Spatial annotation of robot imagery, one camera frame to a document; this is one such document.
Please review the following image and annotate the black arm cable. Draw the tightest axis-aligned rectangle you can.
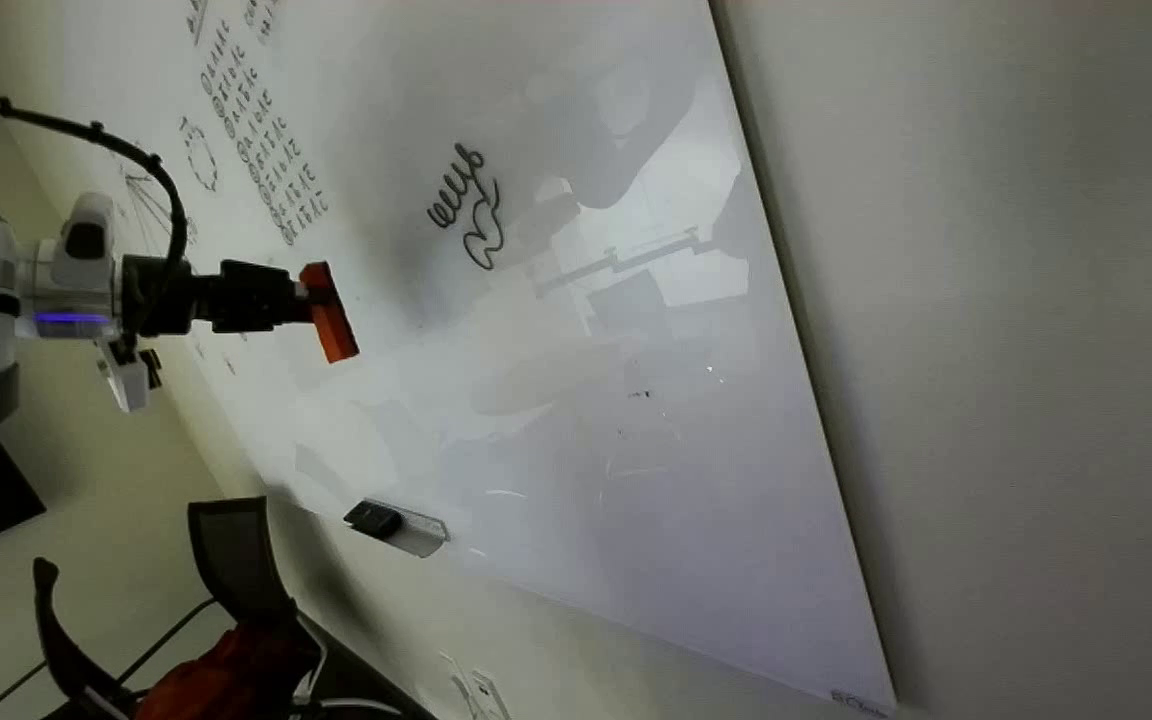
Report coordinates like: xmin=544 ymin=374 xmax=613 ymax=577
xmin=0 ymin=92 xmax=193 ymax=275

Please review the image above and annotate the large wall whiteboard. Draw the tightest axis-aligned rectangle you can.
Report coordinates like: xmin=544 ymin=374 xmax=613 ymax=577
xmin=25 ymin=0 xmax=894 ymax=715

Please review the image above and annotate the orange whiteboard eraser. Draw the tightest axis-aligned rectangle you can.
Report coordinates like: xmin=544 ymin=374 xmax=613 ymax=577
xmin=298 ymin=260 xmax=360 ymax=364

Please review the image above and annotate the black office chair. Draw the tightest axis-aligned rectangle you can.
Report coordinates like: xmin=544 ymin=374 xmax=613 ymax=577
xmin=32 ymin=498 xmax=437 ymax=720

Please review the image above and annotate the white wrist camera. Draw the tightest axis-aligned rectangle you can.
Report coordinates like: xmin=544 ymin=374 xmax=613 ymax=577
xmin=98 ymin=346 xmax=159 ymax=411

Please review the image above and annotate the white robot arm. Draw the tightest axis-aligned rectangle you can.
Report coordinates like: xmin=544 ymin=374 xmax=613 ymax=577
xmin=0 ymin=191 xmax=310 ymax=426

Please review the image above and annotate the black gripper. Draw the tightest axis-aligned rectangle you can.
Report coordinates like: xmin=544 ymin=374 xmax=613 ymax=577
xmin=118 ymin=258 xmax=304 ymax=338

